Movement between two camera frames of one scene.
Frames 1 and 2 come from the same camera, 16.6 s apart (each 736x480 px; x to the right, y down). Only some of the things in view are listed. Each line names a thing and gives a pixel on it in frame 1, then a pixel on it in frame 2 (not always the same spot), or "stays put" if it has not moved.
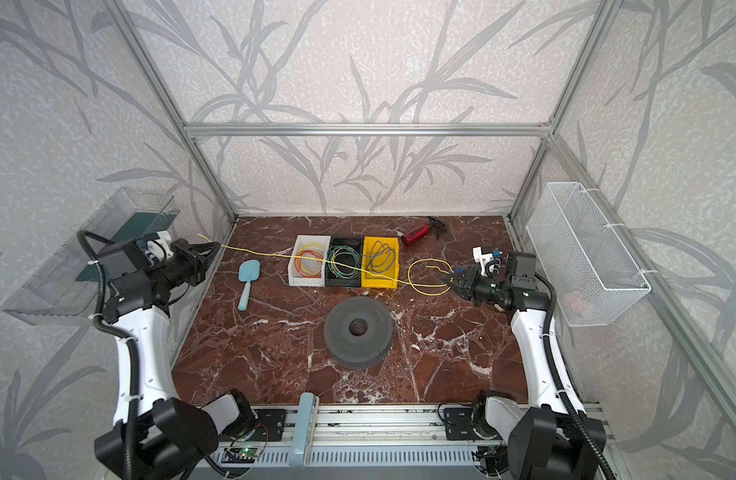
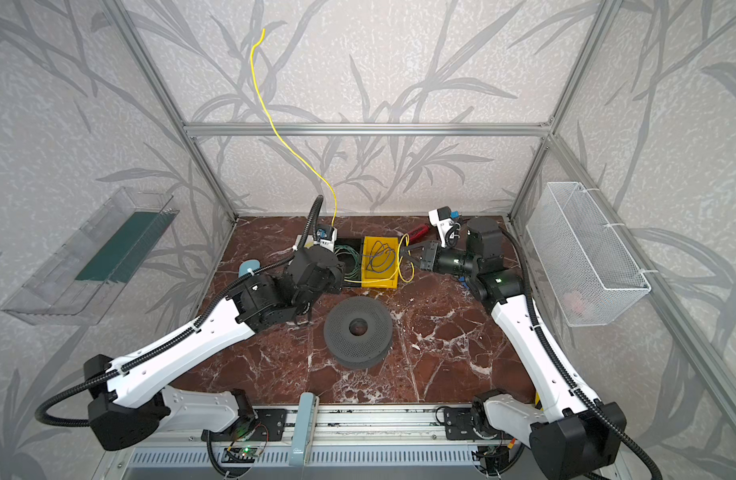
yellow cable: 412,285 → 318,172
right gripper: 466,285 → 428,258
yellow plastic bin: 381,256 stays put
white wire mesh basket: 590,274 stays put
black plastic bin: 346,251 stays put
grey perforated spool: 358,333 stays put
